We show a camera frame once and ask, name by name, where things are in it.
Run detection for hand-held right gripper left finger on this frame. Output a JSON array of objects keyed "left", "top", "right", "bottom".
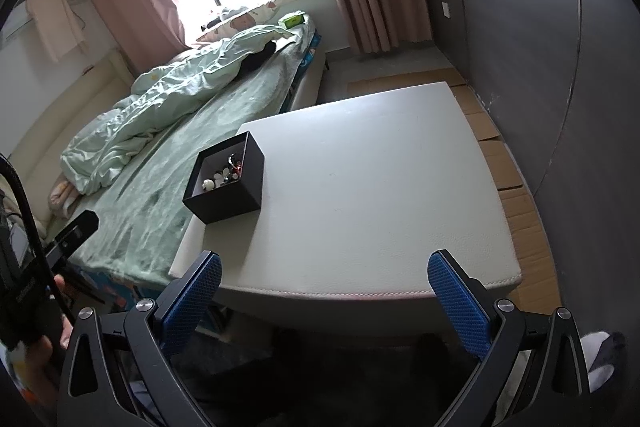
[{"left": 57, "top": 250, "right": 223, "bottom": 427}]

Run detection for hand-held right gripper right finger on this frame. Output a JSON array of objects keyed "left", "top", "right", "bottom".
[{"left": 427, "top": 249, "right": 597, "bottom": 427}]

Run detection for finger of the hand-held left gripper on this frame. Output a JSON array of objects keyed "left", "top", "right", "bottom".
[{"left": 44, "top": 210, "right": 100, "bottom": 264}]

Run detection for black jewelry box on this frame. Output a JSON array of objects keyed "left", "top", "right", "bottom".
[{"left": 182, "top": 130, "right": 265, "bottom": 224}]

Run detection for pile of bead bracelets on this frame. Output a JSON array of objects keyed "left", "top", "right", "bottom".
[{"left": 202, "top": 171, "right": 236, "bottom": 191}]

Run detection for person's left hand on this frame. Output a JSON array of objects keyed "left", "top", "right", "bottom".
[{"left": 10, "top": 273, "right": 77, "bottom": 408}]

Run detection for cardboard floor sheets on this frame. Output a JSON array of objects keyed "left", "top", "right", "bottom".
[{"left": 347, "top": 68, "right": 563, "bottom": 313}]

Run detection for person's foot in sock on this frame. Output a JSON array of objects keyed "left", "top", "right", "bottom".
[{"left": 580, "top": 331, "right": 628, "bottom": 394}]

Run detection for light green duvet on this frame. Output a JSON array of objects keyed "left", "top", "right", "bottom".
[{"left": 59, "top": 23, "right": 308, "bottom": 195}]

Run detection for beige towel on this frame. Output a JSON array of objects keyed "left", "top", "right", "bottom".
[{"left": 25, "top": 0, "right": 90, "bottom": 62}]

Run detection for black cloth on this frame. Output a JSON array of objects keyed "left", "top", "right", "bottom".
[{"left": 241, "top": 41, "right": 278, "bottom": 72}]

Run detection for printed pillow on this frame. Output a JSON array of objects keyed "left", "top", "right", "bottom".
[{"left": 195, "top": 0, "right": 333, "bottom": 45}]

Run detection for black cable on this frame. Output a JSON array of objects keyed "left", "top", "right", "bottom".
[{"left": 0, "top": 152, "right": 76, "bottom": 323}]

